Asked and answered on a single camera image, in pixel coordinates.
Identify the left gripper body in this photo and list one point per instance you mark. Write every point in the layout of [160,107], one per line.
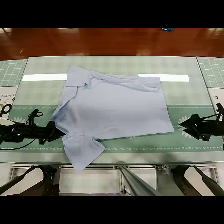
[53,131]

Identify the silver frame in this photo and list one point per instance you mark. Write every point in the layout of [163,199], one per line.
[110,176]

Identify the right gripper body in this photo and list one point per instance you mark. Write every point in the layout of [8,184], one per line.
[196,126]

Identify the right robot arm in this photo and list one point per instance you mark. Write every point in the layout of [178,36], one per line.
[215,128]

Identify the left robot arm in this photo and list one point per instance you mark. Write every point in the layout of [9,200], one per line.
[20,130]

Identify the light blue shirt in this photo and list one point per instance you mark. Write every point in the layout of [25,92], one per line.
[113,110]

